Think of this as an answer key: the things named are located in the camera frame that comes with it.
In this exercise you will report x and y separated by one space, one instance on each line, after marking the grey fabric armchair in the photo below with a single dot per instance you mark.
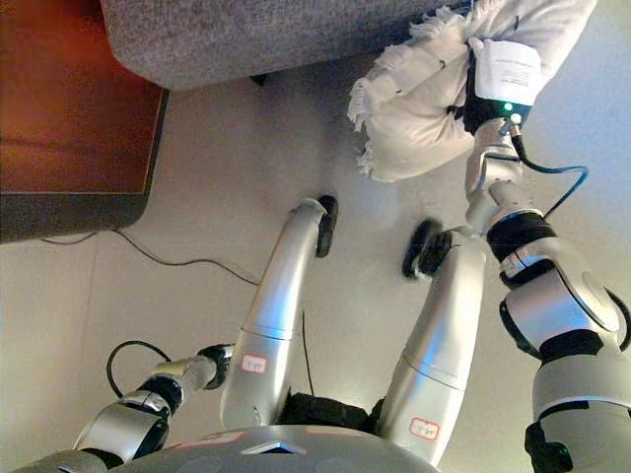
256 39

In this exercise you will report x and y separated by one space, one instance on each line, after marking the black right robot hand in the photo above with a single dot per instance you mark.
498 79

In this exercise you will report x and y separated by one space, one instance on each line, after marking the black robot pelvis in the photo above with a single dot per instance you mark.
325 411

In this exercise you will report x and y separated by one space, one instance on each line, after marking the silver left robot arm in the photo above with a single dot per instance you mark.
133 414

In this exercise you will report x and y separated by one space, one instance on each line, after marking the white fringed pillow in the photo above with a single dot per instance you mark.
419 123

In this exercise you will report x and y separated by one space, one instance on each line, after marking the silver robot leg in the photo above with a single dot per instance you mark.
443 335
276 305

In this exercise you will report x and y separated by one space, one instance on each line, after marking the dark wooden cabinet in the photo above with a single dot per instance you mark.
74 123

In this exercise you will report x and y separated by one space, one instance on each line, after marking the grey robot torso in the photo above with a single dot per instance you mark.
222 453

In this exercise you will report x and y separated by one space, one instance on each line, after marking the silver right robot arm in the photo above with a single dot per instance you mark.
557 305

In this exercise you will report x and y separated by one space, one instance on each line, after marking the silver left robot leg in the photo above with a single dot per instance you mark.
276 305

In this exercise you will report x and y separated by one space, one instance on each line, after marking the silver right robot leg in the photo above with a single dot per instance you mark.
443 335

